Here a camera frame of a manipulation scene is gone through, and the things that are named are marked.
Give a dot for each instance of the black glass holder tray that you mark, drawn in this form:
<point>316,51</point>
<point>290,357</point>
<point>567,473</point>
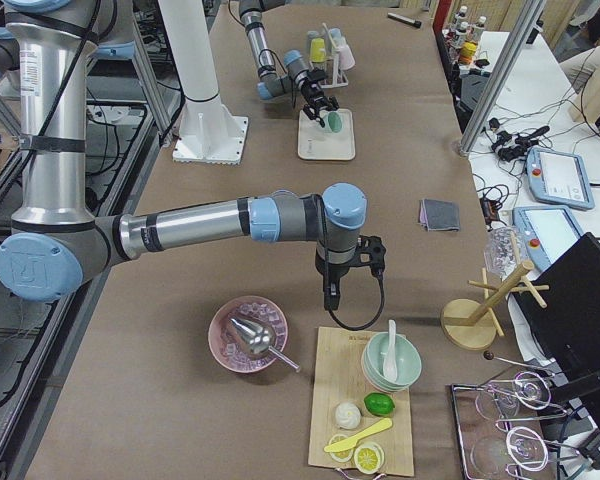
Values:
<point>497,425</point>

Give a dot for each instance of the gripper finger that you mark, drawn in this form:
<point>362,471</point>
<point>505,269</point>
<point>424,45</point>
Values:
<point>331,104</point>
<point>313,114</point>
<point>331,294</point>

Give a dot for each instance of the white ceramic spoon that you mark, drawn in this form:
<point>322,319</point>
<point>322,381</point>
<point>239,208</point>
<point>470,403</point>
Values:
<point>390,371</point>

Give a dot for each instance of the white wire cup rack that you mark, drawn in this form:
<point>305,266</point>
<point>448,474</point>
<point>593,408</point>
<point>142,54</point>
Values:
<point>332,75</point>

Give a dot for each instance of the blue teach pendant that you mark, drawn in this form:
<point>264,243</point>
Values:
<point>558,178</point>
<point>548,232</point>

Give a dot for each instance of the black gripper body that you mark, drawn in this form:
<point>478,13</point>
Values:
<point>330,274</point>
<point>311,93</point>

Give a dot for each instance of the black monitor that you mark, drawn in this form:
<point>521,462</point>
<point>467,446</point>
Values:
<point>568,328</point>

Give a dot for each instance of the pink bowl with ice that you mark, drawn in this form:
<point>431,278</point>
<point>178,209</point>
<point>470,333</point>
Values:
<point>224,347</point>

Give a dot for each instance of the yellow plastic cup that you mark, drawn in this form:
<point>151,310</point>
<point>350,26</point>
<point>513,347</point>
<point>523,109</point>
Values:
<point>317,51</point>

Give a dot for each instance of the white steamed bun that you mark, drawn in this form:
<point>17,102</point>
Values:
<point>347,416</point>

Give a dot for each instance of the yellow plastic knife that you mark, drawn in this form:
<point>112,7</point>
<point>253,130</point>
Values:
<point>350,442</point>

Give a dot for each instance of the grey folded cloth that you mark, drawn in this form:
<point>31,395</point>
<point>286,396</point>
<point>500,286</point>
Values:
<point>438,215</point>

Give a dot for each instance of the green lime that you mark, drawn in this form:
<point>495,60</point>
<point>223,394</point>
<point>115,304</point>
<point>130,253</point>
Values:
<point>379,404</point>

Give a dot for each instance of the aluminium frame post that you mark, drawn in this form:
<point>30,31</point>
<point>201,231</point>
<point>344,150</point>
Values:
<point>526,21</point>

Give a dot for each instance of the wooden mug tree stand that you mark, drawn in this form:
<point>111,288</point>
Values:
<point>473,325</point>

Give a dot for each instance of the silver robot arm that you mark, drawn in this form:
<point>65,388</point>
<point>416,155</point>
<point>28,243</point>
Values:
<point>56,244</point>
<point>299,74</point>

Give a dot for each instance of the black metal cylinder tube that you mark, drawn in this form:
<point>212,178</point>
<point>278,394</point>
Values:
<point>405,20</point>

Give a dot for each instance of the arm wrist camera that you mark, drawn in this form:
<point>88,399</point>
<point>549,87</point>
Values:
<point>371,253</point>

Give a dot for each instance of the cream rabbit tray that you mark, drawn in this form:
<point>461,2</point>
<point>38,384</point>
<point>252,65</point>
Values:
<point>322,143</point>

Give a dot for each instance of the wooden cutting board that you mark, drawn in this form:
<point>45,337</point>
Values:
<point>339,378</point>

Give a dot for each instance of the metal ice scoop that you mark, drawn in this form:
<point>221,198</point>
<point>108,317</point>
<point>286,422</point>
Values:
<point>257,340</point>

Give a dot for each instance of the green plastic cup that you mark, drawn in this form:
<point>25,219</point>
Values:
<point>333,121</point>

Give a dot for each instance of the pink plastic cup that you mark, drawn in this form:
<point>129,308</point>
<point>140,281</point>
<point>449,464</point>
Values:
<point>346,57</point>

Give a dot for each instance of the grey plastic cup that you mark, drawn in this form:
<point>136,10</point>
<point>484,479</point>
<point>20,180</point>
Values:
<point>311,35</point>

